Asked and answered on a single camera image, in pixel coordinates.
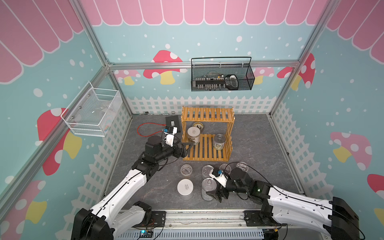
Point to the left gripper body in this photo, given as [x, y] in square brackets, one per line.
[177, 153]

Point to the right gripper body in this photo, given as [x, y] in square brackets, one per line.
[224, 191]

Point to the tall green label can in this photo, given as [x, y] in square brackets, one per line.
[208, 185]

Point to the wooden two-tier shelf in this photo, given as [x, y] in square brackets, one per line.
[204, 151]

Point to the orange label seed jar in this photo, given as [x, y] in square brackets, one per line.
[186, 170]

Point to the red label seed jar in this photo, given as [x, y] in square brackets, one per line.
[225, 168]

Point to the small clear seed jar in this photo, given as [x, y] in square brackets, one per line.
[243, 166]

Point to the white lid green can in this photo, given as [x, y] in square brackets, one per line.
[185, 189]

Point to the purple label sun can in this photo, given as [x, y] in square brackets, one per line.
[219, 141]

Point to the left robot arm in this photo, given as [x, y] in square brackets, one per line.
[104, 221]

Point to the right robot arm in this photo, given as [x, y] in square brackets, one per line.
[333, 218]

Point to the brown tape roll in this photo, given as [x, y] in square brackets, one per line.
[198, 125]

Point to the black box device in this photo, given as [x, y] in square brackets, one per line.
[173, 121]

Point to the green circuit board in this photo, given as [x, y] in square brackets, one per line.
[146, 234]

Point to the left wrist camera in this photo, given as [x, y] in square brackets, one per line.
[169, 134]

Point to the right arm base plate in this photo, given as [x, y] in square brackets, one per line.
[255, 218]

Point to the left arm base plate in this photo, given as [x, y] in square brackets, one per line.
[152, 220]

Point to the black wire basket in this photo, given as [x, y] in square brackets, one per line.
[221, 74]

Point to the white wire basket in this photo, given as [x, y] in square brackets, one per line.
[93, 111]

